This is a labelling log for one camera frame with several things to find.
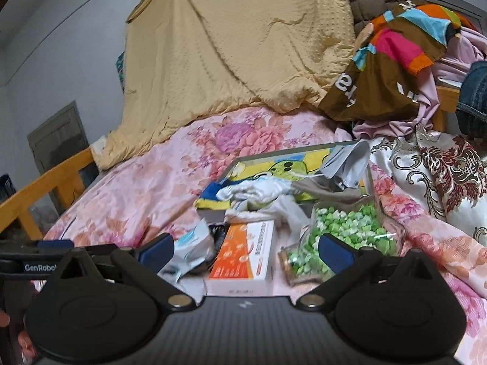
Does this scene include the brown multicoloured printed shirt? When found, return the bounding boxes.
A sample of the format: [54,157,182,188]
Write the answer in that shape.
[317,2,479,123]

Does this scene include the white pillow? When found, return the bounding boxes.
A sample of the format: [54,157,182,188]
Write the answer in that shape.
[91,137,112,157]

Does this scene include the teal patterned wall hanging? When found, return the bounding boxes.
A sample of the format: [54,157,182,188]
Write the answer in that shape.
[115,51,127,92]

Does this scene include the taupe cloth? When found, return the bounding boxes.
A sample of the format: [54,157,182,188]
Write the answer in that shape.
[292,177,366,207]

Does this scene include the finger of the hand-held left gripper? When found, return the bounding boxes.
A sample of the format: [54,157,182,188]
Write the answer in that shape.
[0,239,115,256]

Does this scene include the pink floral bedsheet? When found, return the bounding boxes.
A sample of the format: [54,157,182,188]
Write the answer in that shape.
[32,106,487,350]

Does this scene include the white orange medicine box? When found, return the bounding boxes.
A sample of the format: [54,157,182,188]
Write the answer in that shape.
[205,220,279,298]

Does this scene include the yellow blue cartoon towel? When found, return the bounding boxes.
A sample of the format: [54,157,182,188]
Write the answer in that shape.
[196,150,332,212]

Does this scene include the grey shallow tray box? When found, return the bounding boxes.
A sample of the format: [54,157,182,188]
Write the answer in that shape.
[196,139,376,222]

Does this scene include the yellow dotted blanket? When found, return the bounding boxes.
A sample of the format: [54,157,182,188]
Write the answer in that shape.
[93,0,359,172]

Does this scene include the white blue mask packet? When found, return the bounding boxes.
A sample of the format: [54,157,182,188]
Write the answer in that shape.
[158,224,216,283]

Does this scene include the black sock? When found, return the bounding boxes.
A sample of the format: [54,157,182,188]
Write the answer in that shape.
[198,224,229,274]

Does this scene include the grey panelled door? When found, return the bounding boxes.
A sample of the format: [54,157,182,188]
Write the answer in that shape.
[27,101,91,214]

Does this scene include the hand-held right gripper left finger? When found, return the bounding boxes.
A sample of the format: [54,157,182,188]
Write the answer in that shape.
[57,233,193,311]

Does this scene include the grey cloth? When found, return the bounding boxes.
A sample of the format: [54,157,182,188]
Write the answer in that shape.
[321,141,370,191]

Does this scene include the lilac pink cloth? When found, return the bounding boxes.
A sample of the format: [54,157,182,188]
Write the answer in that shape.
[352,28,487,142]

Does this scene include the white cloth with blue print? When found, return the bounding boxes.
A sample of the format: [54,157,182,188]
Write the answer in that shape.
[216,180,302,214]

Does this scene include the blue jeans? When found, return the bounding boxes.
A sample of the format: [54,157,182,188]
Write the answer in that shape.
[454,61,487,138]

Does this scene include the wooden bed frame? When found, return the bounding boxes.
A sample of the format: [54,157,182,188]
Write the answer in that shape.
[0,146,96,241]

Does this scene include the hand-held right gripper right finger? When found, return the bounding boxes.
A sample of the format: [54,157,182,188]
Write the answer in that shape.
[297,233,434,311]

